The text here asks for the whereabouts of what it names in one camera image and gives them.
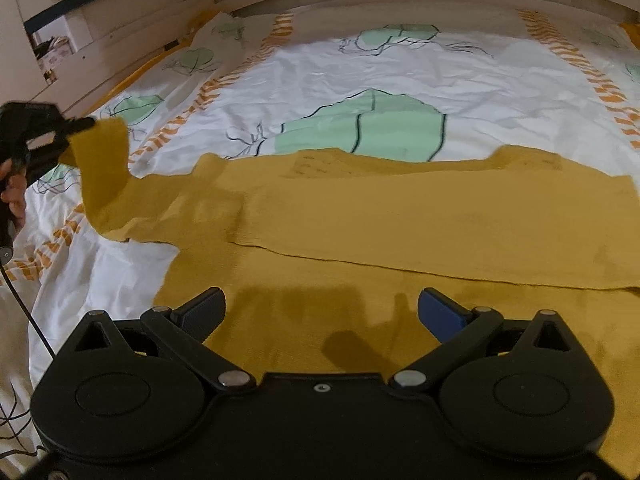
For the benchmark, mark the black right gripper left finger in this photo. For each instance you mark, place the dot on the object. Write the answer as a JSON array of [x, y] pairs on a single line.
[[180, 334]]

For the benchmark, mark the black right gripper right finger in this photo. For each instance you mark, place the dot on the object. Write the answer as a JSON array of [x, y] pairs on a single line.
[[463, 336]]

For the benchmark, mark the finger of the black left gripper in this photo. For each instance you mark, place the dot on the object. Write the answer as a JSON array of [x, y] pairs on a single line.
[[75, 125]]

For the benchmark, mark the mustard yellow knit garment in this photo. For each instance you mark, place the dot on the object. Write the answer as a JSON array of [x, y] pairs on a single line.
[[322, 254]]

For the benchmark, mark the person's left hand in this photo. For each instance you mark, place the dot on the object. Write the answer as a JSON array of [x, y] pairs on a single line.
[[13, 194]]

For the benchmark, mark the white shelf with black bars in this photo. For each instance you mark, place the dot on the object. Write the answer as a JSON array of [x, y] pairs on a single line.
[[107, 37]]

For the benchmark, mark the white orange patterned duvet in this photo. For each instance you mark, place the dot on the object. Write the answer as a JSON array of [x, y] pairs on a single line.
[[437, 82]]

